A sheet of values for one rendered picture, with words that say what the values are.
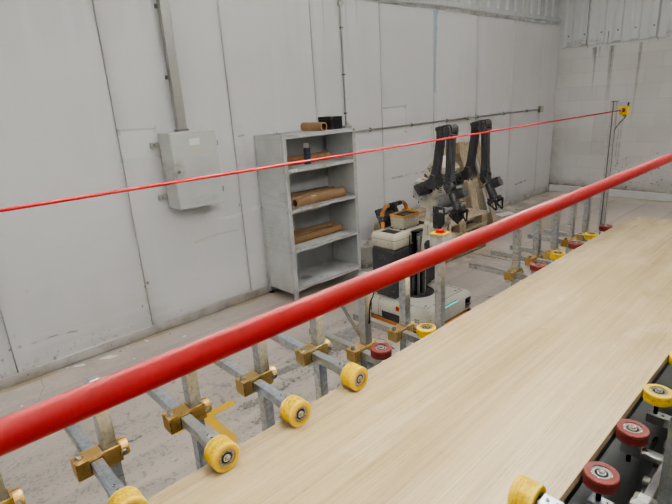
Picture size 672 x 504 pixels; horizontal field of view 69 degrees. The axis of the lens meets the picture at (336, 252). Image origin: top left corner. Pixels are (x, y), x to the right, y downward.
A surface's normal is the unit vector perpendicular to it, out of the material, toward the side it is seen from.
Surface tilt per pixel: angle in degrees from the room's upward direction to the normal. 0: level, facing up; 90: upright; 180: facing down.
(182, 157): 90
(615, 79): 90
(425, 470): 0
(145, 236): 90
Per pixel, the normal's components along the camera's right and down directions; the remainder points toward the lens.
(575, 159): -0.72, 0.25
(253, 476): -0.06, -0.95
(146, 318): 0.69, 0.18
